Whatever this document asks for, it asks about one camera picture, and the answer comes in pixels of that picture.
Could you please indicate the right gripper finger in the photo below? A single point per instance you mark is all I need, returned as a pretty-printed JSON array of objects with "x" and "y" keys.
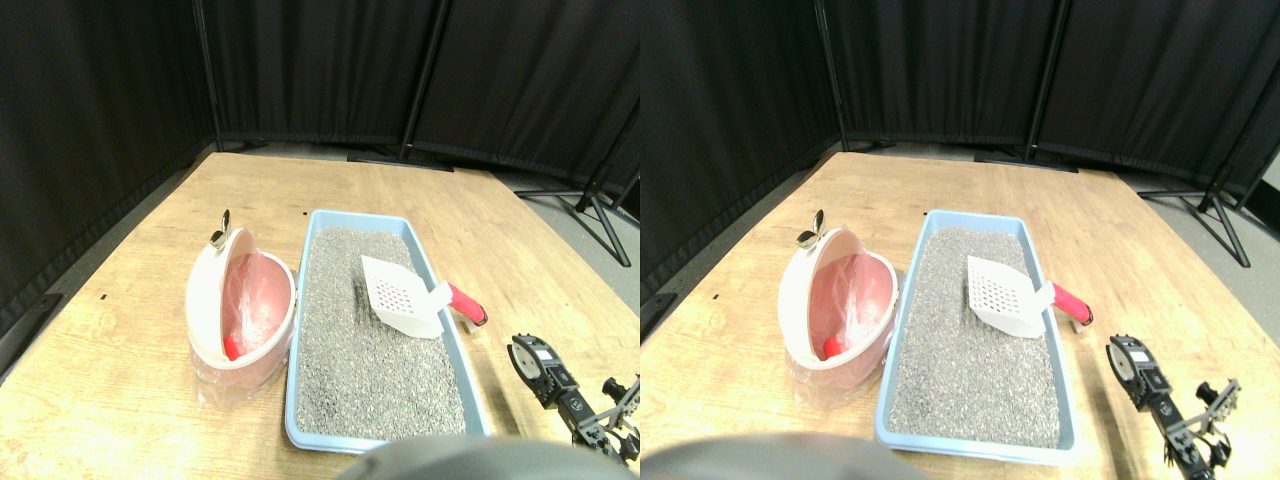
[
  {"x": 1121, "y": 358},
  {"x": 522, "y": 358}
]

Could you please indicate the red lump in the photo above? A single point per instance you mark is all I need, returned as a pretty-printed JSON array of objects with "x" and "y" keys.
[
  {"x": 831, "y": 347},
  {"x": 231, "y": 348}
]

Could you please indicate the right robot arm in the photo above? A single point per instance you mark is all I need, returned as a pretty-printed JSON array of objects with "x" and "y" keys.
[
  {"x": 1190, "y": 435},
  {"x": 600, "y": 425}
]

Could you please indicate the blue litter tray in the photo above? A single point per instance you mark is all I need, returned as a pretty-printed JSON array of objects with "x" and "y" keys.
[
  {"x": 370, "y": 340},
  {"x": 960, "y": 340}
]

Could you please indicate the black tripod curtain stand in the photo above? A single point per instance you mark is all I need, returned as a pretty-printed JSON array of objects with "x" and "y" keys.
[
  {"x": 1215, "y": 200},
  {"x": 595, "y": 200}
]

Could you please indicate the black curtain stand foot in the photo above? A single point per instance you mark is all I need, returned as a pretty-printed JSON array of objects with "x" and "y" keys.
[{"x": 1025, "y": 162}]

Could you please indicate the white bin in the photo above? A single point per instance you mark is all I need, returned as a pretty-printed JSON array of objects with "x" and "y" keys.
[
  {"x": 205, "y": 300},
  {"x": 800, "y": 300}
]

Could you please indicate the black curtain stand pole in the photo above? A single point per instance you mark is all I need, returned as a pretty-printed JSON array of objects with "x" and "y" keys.
[
  {"x": 830, "y": 70},
  {"x": 425, "y": 80},
  {"x": 1047, "y": 80},
  {"x": 207, "y": 70}
]

